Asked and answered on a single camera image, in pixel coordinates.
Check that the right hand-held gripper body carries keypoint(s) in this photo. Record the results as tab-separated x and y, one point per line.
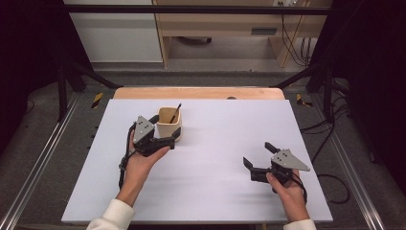
284	163

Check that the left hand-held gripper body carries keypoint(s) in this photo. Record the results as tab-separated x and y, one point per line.
143	134

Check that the cream square cup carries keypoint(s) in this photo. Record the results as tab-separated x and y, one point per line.
168	131

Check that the person's left hand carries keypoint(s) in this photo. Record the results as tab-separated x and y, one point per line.
140	169

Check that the person's right hand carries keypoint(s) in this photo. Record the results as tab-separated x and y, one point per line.
292	199

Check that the wooden table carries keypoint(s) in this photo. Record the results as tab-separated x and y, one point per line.
191	93

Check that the yellow and black tape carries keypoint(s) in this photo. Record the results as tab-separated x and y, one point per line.
301	100
97	100

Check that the black metal stand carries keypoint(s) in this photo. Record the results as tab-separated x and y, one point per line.
63	89
327	92

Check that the white cabinet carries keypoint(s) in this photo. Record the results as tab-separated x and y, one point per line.
118	38

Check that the grey and black roll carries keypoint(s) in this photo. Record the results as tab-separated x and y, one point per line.
194	40

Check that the black horizontal bar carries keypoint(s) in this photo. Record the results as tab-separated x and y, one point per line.
191	9

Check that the dark rectangular desk panel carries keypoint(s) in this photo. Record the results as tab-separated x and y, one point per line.
263	31

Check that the light wooden desk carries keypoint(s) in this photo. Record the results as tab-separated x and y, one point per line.
223	25

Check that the black curtain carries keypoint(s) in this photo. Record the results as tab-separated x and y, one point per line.
28	64
376	80

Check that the aluminium floor rail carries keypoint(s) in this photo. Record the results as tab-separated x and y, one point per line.
38	163
351	166

